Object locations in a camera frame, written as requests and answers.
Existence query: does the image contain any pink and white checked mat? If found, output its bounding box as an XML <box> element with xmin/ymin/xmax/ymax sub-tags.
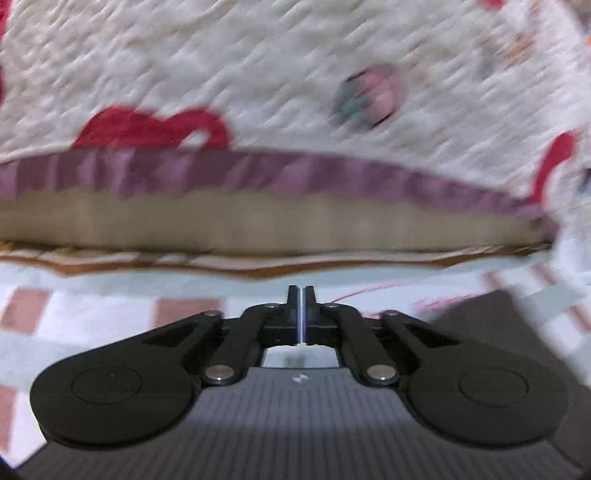
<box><xmin>0</xmin><ymin>244</ymin><xmax>591</xmax><ymax>468</ymax></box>

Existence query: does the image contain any tan mattress edge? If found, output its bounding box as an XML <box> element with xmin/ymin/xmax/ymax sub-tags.
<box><xmin>0</xmin><ymin>190</ymin><xmax>555</xmax><ymax>257</ymax></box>

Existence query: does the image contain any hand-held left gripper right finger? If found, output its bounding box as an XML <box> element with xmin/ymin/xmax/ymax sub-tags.
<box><xmin>303</xmin><ymin>285</ymin><xmax>462</xmax><ymax>387</ymax></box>

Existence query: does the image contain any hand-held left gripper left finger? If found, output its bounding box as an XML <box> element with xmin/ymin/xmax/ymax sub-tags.
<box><xmin>141</xmin><ymin>285</ymin><xmax>302</xmax><ymax>387</ymax></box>

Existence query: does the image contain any white quilt with red print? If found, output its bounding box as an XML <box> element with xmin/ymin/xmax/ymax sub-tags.
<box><xmin>0</xmin><ymin>0</ymin><xmax>591</xmax><ymax>232</ymax></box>

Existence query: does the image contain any dark grey fuzzy sweater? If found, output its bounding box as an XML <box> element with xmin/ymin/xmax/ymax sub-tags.
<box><xmin>431</xmin><ymin>291</ymin><xmax>583</xmax><ymax>374</ymax></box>

